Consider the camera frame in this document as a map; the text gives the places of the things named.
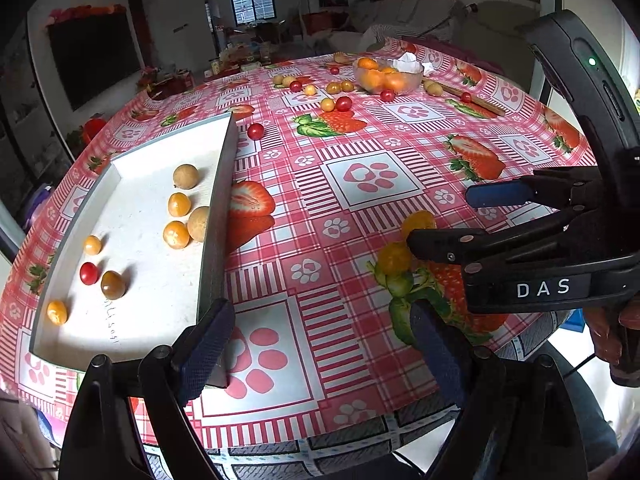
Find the small yellow tomato in tray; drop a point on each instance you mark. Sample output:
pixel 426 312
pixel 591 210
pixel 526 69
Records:
pixel 57 312

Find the purple plastic stool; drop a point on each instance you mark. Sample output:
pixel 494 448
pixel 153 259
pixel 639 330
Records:
pixel 35 205

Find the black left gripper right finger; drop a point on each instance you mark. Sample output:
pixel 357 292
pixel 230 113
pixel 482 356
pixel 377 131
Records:
pixel 516 420

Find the front mandarin orange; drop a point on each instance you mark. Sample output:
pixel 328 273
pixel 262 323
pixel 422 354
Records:
pixel 395 82

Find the brownish tomato far left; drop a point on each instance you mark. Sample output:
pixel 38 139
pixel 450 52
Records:
pixel 333 88

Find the red tomato near bowl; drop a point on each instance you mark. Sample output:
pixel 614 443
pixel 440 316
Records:
pixel 387 95

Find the white sofa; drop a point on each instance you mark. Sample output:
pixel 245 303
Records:
pixel 371 22

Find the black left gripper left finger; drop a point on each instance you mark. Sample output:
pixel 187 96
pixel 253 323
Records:
pixel 102 439

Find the left mandarin orange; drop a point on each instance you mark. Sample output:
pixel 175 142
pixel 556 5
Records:
pixel 372 80

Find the white crumpled tissue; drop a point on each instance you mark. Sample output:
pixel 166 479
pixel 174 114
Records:
pixel 408 63

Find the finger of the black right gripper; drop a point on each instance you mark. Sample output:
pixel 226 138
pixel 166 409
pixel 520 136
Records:
pixel 556 187
pixel 565 233

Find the yellow tomato mid pair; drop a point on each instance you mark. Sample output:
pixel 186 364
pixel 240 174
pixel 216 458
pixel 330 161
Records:
pixel 327 105

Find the yellow cherry tomato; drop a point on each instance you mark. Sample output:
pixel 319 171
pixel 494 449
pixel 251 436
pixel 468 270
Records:
pixel 176 235

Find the red tomato beside tray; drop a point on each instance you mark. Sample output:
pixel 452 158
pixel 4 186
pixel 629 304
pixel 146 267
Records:
pixel 255 131

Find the top mandarin orange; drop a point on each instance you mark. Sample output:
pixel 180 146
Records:
pixel 367 63

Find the right hand bare fingers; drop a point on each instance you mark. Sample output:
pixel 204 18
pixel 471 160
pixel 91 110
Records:
pixel 607 346

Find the tan longan in tray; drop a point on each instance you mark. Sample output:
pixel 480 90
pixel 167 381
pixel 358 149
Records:
pixel 197 223

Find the pink strawberry tablecloth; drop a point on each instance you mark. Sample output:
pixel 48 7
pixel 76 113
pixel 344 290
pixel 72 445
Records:
pixel 321 344

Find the red cherry tomato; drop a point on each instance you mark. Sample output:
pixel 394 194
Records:
pixel 89 273

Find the clear glass fruit bowl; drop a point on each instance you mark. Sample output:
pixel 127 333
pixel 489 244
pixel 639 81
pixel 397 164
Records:
pixel 412 81

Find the red round object on floor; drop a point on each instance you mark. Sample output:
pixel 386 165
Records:
pixel 91 129

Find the orange tomato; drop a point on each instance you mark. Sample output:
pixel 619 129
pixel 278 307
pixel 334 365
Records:
pixel 92 245

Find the dark brown cherry tomato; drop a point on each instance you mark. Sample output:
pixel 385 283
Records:
pixel 113 286

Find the red tomato mid pair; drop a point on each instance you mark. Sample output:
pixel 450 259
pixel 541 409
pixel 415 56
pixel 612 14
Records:
pixel 343 104

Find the white shallow box tray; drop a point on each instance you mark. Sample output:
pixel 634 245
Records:
pixel 167 289

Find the tan longan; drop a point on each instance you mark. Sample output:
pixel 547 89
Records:
pixel 186 176
pixel 197 223

